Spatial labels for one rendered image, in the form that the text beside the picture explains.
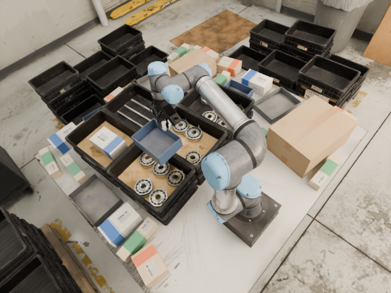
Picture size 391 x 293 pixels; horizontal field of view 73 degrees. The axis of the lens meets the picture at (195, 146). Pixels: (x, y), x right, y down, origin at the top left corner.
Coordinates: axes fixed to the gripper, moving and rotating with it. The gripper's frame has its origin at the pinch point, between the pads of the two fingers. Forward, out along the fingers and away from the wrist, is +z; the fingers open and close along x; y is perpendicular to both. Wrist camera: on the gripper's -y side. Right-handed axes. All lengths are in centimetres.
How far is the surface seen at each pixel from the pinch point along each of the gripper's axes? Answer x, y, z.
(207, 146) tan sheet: -23.6, -6.1, 26.6
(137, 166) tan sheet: 14.0, 14.4, 31.7
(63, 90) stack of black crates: 2, 159, 63
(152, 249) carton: 37, -26, 40
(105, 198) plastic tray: 37, 20, 48
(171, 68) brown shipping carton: -55, 63, 19
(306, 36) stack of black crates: -204, 30, 35
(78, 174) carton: 41, 42, 42
